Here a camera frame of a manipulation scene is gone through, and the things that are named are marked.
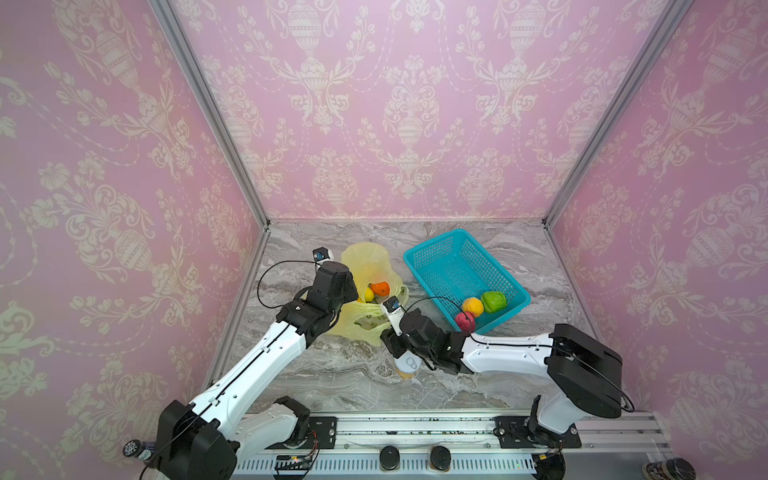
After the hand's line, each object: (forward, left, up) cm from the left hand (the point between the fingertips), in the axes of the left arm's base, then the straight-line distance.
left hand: (350, 280), depth 80 cm
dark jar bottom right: (-39, -70, -9) cm, 81 cm away
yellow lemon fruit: (+5, -4, -16) cm, 17 cm away
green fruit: (+2, -43, -13) cm, 45 cm away
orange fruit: (+1, -37, -14) cm, 39 cm away
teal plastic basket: (+19, -34, -19) cm, 44 cm away
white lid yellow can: (-18, -16, -14) cm, 28 cm away
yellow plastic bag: (+11, -4, -6) cm, 13 cm away
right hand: (-9, -9, -10) cm, 16 cm away
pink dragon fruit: (-5, -33, -13) cm, 36 cm away
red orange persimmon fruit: (+6, -8, -14) cm, 17 cm away
